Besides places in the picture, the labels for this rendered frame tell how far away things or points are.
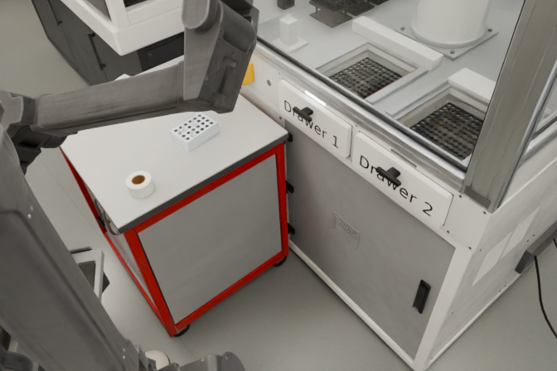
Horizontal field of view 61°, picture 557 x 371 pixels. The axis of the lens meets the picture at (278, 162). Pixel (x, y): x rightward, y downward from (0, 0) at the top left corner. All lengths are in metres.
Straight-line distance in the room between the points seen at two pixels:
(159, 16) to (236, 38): 1.30
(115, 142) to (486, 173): 1.07
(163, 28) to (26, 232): 1.64
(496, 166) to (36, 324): 0.84
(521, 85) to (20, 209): 0.78
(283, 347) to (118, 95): 1.39
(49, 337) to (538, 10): 0.76
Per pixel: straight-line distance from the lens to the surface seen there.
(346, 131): 1.24
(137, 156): 1.49
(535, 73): 0.88
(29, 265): 0.33
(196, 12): 0.59
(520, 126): 0.93
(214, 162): 1.41
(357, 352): 1.90
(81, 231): 2.40
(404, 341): 1.76
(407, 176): 1.16
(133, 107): 0.66
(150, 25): 1.89
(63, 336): 0.41
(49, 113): 0.78
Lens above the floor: 1.73
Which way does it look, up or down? 45 degrees down
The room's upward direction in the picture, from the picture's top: 3 degrees counter-clockwise
